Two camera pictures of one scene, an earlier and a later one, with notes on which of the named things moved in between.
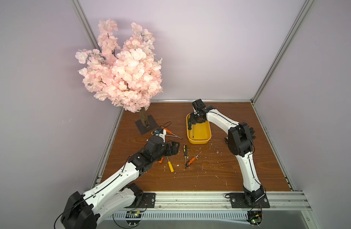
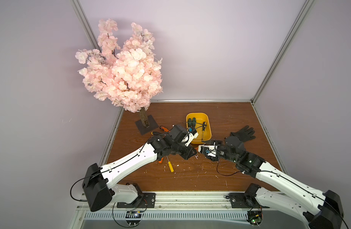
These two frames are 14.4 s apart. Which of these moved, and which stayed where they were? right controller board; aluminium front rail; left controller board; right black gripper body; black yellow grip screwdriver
Moved: right black gripper body; black yellow grip screwdriver
Stayed: left controller board; right controller board; aluminium front rail
